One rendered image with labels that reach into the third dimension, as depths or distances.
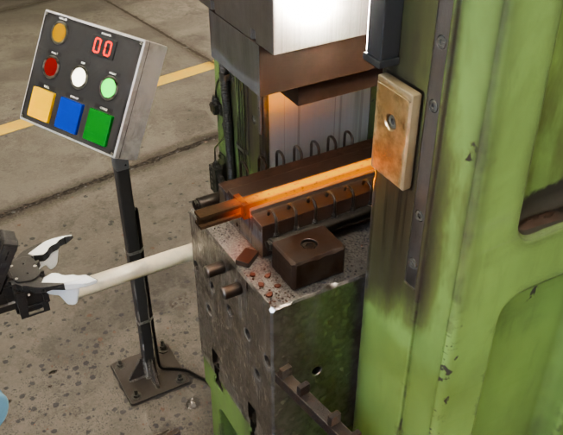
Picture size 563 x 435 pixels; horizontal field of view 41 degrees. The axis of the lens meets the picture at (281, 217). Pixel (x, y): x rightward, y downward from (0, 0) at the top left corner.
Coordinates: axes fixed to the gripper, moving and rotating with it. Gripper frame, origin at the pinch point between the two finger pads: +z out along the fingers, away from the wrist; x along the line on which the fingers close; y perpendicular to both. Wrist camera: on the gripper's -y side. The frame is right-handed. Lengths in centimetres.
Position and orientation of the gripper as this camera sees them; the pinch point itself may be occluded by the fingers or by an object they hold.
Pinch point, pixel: (85, 254)
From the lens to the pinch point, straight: 144.2
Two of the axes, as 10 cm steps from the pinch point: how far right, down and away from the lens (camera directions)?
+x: 4.9, 5.1, -7.1
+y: 0.0, 8.1, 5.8
